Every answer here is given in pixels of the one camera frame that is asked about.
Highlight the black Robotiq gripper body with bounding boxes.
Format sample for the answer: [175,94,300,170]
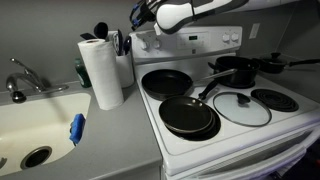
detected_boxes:
[139,0,160,23]

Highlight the white electric stove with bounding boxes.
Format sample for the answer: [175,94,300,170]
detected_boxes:
[128,25,320,180]

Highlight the black ladle utensil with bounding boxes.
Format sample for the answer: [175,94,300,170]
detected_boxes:
[123,35,133,56]

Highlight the black spoon utensil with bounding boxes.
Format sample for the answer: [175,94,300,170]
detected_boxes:
[93,21,109,40]

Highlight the white utensil holder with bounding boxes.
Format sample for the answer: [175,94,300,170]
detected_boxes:
[105,30,136,89]

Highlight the large black frying pan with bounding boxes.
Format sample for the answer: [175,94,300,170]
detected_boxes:
[140,68,238,102]

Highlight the white paper towel roll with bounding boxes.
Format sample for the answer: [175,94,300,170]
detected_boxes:
[77,38,125,111]

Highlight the green dish soap bottle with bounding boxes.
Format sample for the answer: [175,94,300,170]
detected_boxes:
[73,57,92,89]

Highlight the small black frying pan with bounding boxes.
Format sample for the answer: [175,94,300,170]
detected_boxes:
[158,79,220,135]

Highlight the black cooking pot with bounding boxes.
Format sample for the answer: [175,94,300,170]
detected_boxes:
[207,55,261,88]

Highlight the glass lid with black knob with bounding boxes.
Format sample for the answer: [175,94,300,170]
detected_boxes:
[212,91,273,128]

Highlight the black saucepan lid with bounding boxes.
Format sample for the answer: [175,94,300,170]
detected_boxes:
[259,52,288,65]

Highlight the chrome sink faucet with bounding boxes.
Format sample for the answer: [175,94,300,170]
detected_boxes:
[5,57,70,94]

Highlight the blue sponge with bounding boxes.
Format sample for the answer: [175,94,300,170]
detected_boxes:
[68,113,87,147]

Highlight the black sink sprayer head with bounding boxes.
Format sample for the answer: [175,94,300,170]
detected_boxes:
[10,89,27,104]

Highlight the cream kitchen sink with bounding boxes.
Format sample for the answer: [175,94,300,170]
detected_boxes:
[0,91,92,177]

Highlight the black cable with blue connector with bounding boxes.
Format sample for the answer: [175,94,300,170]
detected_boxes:
[129,0,149,29]

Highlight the dark cable bundle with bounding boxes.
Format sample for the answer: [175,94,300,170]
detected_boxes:
[112,29,124,56]

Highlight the white wall outlet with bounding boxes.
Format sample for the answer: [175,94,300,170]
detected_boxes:
[249,22,261,40]

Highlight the black long-handled saucepan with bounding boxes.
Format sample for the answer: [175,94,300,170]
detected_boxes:
[252,57,320,75]

